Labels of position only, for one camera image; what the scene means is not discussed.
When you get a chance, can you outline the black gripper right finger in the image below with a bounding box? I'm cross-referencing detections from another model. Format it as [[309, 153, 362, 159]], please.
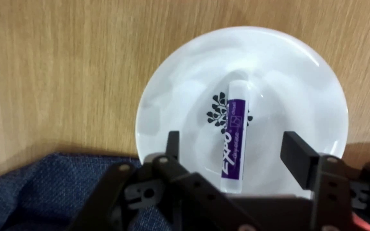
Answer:
[[279, 129, 370, 231]]

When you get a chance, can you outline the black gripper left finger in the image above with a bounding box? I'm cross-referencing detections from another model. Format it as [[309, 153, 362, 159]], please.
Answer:
[[69, 129, 255, 231]]

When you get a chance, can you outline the orange cloth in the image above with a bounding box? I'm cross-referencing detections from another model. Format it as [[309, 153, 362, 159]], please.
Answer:
[[349, 210, 370, 231]]

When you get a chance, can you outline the blue denim cloth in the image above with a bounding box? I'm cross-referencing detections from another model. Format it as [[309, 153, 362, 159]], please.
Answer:
[[0, 153, 175, 231]]

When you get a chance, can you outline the white bowl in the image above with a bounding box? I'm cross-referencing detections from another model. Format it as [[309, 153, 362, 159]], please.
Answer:
[[134, 26, 351, 200]]

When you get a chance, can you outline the purple white Expo marker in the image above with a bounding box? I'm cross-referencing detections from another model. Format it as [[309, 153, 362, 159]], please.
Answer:
[[220, 78, 252, 195]]

